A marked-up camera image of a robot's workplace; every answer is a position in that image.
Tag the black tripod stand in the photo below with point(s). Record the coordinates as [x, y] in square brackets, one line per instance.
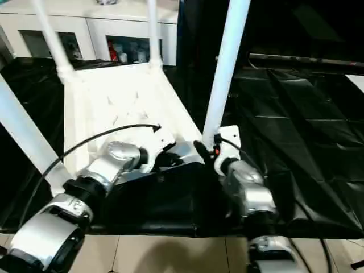
[358, 264]

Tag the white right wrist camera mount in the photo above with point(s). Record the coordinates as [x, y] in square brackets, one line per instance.
[230, 136]

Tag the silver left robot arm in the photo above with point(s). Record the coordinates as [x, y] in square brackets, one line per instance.
[113, 165]

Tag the white plastic table top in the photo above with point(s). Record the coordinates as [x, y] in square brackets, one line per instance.
[113, 99]

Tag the black backdrop cloth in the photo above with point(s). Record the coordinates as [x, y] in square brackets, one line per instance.
[298, 22]

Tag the black mat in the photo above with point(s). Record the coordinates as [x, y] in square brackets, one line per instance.
[298, 128]

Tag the white paper sheet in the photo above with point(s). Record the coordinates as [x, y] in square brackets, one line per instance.
[357, 82]

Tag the white cabinet with glass doors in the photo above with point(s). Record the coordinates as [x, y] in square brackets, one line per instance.
[85, 22]

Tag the small grey figurine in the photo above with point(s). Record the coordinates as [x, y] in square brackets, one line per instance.
[106, 1]

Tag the white plastic table leg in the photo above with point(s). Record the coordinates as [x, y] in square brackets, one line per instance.
[54, 42]
[224, 71]
[153, 34]
[22, 122]

